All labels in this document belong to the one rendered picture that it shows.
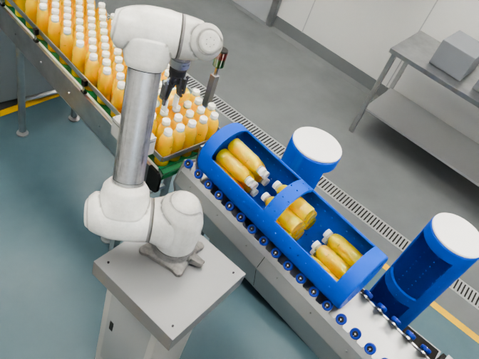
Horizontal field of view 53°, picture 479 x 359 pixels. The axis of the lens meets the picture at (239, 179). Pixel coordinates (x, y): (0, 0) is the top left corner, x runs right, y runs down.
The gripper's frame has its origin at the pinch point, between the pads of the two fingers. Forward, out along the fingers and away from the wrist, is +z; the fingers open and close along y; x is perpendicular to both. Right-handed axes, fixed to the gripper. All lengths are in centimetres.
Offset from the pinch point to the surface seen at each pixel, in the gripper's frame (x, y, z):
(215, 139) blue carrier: -28.2, 3.2, -0.4
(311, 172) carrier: -53, 59, 24
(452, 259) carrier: -130, 75, 20
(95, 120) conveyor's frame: 40, -10, 38
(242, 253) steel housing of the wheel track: -66, -1, 36
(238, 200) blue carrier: -53, -2, 12
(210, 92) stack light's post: 18, 47, 20
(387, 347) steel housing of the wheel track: -135, 12, 27
